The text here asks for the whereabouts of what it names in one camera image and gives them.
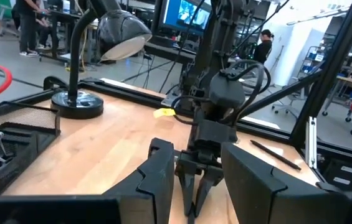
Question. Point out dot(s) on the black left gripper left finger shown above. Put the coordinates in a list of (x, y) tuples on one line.
[(116, 202)]

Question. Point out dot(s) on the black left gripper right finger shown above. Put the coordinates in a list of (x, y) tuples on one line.
[(272, 193)]

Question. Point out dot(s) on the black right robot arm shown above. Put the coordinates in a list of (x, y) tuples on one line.
[(213, 46)]

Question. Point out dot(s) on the grey office chair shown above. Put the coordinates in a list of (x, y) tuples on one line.
[(288, 107)]

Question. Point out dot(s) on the black pen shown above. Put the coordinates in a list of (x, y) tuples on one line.
[(275, 155)]

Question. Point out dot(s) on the black desk lamp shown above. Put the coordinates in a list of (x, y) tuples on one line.
[(122, 34)]

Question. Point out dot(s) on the large blue display screen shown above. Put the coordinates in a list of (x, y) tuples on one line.
[(188, 15)]

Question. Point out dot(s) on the black mesh desk organizer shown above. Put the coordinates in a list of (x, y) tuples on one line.
[(17, 146)]

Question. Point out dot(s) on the black aluminium table frame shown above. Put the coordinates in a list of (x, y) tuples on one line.
[(334, 62)]

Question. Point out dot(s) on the person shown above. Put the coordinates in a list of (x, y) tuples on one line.
[(46, 31), (27, 25), (263, 49)]

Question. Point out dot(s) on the silver aluminium frame strip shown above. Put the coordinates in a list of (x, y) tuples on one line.
[(311, 143)]

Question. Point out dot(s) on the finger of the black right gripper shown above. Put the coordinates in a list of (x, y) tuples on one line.
[(208, 183), (187, 193)]

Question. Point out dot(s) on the black power supply box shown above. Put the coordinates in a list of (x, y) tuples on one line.
[(347, 174)]

